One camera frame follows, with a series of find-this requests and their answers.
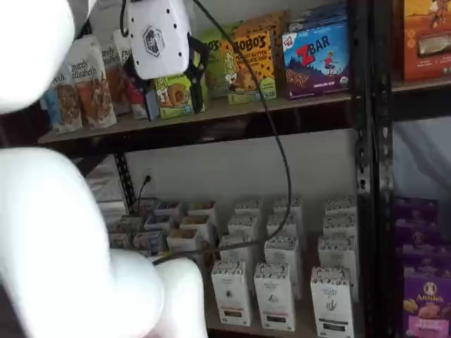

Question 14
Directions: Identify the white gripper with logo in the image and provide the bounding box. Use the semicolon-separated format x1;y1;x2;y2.
125;0;209;114

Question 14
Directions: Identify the white box green strip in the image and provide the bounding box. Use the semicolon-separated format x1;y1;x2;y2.
323;196;357;216
322;212;357;240
317;234;357;273
310;266;354;338

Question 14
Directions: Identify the green Bobo's apple pie box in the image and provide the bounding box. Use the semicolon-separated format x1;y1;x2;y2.
153;73;209;119
201;23;244;100

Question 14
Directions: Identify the wooden shelf board with snacks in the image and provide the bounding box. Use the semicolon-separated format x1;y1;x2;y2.
37;92;355;144

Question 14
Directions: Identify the yellow Bobo's peanut butter box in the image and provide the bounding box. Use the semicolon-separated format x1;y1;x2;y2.
221;31;278;106
234;10;292;96

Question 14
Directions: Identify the blue flax plus oatmeal box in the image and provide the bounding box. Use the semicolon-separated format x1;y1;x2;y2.
143;213;173;233
154;201;183;218
132;230;166;255

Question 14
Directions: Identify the green apple cinnamon oatmeal box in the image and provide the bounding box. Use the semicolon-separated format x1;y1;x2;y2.
107;232;135;250
135;199;158;216
116;215;144;233

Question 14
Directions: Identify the yellow purely elizabeth oatmeal box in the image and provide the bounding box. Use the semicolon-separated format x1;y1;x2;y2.
166;227;209;255
179;214;216;235
187;200;216;218

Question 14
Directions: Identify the blue ZBar box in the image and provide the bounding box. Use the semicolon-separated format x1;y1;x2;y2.
288;1;350;37
281;24;352;101

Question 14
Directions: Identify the white box yellow strip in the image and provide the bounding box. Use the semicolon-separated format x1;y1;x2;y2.
218;234;255;265
211;261;253;327
234;199;264;218
227;214;261;241

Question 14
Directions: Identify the white box pink strip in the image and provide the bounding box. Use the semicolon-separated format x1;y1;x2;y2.
253;262;297;332
266;213;304;241
264;236;301;300
273;196;304;218

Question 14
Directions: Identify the black metal shelf rack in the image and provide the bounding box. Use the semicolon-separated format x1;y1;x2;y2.
35;0;376;338

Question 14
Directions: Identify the orange snack box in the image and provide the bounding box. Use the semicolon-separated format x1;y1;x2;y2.
401;0;451;82

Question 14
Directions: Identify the purple Annie's snack box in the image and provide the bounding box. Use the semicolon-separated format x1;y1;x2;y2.
393;198;440;247
402;265;451;338
400;242;451;273

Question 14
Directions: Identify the red purely elizabeth granola bag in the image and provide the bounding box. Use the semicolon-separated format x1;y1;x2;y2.
112;30;149;120

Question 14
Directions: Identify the orange purely elizabeth granola bag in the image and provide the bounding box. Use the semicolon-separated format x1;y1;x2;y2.
99;37;125;117
66;35;118;131

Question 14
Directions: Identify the blue purely elizabeth granola bag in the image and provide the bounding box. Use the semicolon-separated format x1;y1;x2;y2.
40;68;84;137

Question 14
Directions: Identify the black power cord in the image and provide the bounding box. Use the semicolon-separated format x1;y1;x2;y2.
135;175;153;216

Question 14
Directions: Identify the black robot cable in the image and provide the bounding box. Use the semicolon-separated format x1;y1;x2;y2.
153;0;293;265

